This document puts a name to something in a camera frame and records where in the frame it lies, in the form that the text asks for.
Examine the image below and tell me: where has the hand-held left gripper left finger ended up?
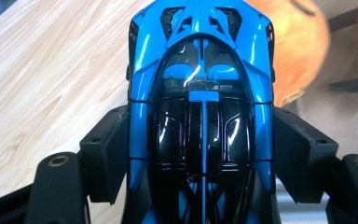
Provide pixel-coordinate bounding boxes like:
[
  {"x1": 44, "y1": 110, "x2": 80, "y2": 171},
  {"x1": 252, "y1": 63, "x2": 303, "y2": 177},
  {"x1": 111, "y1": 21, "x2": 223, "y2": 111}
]
[{"x1": 78, "y1": 104, "x2": 131, "y2": 205}]

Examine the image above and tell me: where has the orange plush toy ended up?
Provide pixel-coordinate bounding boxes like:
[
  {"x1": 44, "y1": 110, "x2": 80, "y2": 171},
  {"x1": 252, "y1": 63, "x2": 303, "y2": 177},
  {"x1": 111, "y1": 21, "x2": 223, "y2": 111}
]
[{"x1": 245, "y1": 0, "x2": 330, "y2": 108}]

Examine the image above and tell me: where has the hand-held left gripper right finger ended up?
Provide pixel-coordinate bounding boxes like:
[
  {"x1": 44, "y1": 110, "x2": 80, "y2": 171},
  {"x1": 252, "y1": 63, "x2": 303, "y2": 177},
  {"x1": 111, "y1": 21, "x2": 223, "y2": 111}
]
[{"x1": 272, "y1": 105, "x2": 339, "y2": 204}]

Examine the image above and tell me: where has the blue toy car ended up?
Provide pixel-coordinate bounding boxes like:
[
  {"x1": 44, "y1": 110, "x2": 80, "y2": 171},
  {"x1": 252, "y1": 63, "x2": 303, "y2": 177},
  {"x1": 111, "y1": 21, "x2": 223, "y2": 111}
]
[{"x1": 125, "y1": 0, "x2": 278, "y2": 224}]

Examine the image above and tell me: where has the clear plastic storage box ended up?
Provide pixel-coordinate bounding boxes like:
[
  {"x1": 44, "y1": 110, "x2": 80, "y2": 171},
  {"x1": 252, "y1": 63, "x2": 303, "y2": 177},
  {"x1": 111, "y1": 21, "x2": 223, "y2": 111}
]
[{"x1": 272, "y1": 0, "x2": 358, "y2": 217}]

